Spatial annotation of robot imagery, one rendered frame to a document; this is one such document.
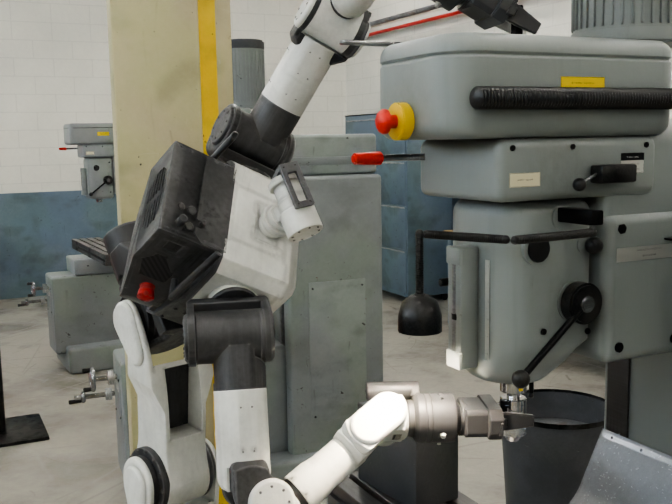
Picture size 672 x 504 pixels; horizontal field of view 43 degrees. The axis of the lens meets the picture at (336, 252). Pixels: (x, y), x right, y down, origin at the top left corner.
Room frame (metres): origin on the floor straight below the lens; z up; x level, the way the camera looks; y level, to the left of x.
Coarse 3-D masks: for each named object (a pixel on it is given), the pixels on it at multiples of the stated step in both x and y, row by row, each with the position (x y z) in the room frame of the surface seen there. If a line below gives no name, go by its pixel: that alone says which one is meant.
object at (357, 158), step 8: (368, 152) 1.45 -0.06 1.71; (376, 152) 1.46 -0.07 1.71; (352, 160) 1.45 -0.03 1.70; (360, 160) 1.44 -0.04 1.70; (368, 160) 1.45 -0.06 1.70; (376, 160) 1.45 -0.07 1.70; (384, 160) 1.47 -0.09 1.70; (392, 160) 1.47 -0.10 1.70; (400, 160) 1.48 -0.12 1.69; (408, 160) 1.49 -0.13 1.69
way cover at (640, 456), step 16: (608, 432) 1.75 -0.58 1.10; (608, 448) 1.73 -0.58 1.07; (624, 448) 1.70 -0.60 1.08; (640, 448) 1.67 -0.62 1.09; (592, 464) 1.75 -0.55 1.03; (608, 464) 1.71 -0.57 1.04; (624, 464) 1.68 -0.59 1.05; (640, 464) 1.65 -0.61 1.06; (656, 464) 1.62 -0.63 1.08; (592, 480) 1.73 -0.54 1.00; (608, 480) 1.70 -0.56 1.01; (624, 480) 1.66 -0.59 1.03; (640, 480) 1.63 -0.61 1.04; (656, 480) 1.60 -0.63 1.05; (576, 496) 1.74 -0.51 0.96; (592, 496) 1.71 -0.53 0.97; (608, 496) 1.68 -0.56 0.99; (624, 496) 1.64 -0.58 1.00; (640, 496) 1.61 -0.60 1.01; (656, 496) 1.59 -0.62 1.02
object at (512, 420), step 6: (504, 414) 1.44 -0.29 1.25; (510, 414) 1.44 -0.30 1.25; (516, 414) 1.44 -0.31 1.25; (522, 414) 1.44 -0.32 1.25; (528, 414) 1.45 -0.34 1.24; (504, 420) 1.43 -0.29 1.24; (510, 420) 1.44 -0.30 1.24; (516, 420) 1.44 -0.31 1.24; (522, 420) 1.44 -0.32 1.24; (528, 420) 1.44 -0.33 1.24; (504, 426) 1.43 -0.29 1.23; (510, 426) 1.44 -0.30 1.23; (516, 426) 1.44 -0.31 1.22; (522, 426) 1.44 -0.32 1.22; (528, 426) 1.44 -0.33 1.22
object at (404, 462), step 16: (384, 448) 1.81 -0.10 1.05; (400, 448) 1.76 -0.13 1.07; (416, 448) 1.72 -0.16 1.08; (432, 448) 1.74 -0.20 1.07; (448, 448) 1.77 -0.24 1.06; (368, 464) 1.86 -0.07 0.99; (384, 464) 1.81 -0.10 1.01; (400, 464) 1.76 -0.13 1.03; (416, 464) 1.72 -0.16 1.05; (432, 464) 1.74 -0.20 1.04; (448, 464) 1.77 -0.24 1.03; (368, 480) 1.87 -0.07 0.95; (384, 480) 1.81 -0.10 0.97; (400, 480) 1.76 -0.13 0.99; (416, 480) 1.72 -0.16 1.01; (432, 480) 1.74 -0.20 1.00; (448, 480) 1.77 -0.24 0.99; (400, 496) 1.76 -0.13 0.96; (416, 496) 1.72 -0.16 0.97; (432, 496) 1.74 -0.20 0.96; (448, 496) 1.77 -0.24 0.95
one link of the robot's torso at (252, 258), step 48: (144, 192) 1.64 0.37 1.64; (192, 192) 1.49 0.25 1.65; (240, 192) 1.55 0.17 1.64; (144, 240) 1.44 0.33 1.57; (192, 240) 1.43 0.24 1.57; (240, 240) 1.49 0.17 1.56; (288, 240) 1.56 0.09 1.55; (144, 288) 1.52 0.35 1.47; (192, 288) 1.48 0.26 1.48; (240, 288) 1.46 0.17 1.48; (288, 288) 1.51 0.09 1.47
